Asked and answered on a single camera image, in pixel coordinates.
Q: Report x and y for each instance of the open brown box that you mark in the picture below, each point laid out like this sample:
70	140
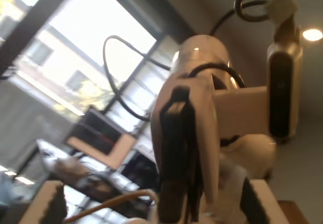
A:
101	138

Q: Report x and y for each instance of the round ceiling lamp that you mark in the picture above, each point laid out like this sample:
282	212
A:
313	34

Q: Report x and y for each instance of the arm camera bar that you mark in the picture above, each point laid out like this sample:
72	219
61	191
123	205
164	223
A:
282	95

